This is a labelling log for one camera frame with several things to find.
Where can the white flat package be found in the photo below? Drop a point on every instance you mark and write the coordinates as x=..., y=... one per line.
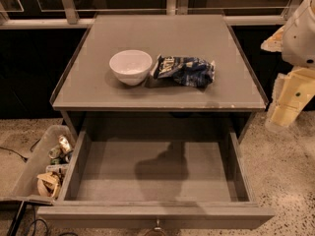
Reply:
x=57, y=168

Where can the grey cabinet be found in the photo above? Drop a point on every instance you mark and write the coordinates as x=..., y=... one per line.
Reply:
x=89, y=85

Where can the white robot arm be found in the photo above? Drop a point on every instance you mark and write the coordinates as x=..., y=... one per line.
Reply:
x=296, y=42

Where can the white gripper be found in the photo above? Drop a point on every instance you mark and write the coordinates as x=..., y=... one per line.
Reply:
x=300, y=38

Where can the white ceramic bowl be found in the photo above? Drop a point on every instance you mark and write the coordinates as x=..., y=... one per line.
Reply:
x=131, y=67

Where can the green crushed can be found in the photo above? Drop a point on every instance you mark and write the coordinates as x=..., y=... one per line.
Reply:
x=55, y=152

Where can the open grey top drawer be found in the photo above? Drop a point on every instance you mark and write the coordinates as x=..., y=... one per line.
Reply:
x=166, y=183

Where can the metal window rail frame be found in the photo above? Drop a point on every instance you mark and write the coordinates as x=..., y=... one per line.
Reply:
x=62, y=14

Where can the blue chip bag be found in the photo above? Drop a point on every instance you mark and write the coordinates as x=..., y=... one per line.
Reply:
x=187, y=71

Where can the crushed can upper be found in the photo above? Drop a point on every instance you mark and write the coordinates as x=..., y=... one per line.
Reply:
x=64, y=144

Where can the crumpled tan paper bag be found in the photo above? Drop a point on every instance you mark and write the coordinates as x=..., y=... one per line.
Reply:
x=49, y=184

